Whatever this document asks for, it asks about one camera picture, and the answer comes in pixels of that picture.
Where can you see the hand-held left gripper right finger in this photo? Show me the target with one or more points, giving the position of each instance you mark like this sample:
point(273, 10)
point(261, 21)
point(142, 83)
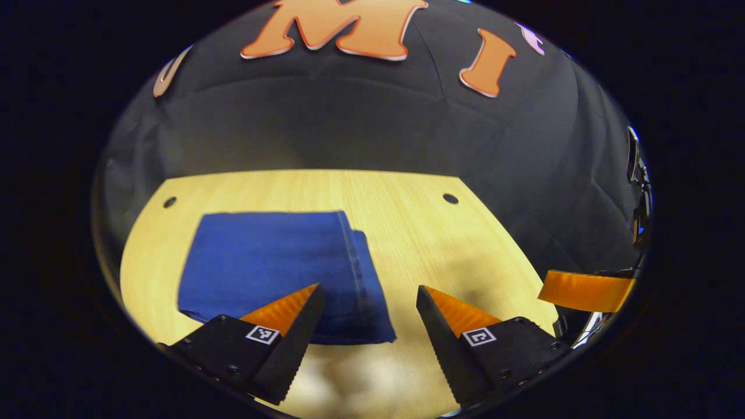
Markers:
point(445, 349)

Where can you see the black backdrop cloth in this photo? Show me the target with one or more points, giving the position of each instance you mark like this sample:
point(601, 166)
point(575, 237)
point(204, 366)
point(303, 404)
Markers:
point(349, 116)

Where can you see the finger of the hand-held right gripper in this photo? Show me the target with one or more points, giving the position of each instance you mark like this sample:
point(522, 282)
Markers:
point(588, 291)

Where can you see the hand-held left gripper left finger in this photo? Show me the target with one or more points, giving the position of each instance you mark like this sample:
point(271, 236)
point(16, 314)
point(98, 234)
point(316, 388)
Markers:
point(291, 349)

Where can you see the blue denim jeans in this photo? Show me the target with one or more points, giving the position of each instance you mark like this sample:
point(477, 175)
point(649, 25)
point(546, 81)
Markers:
point(262, 262)

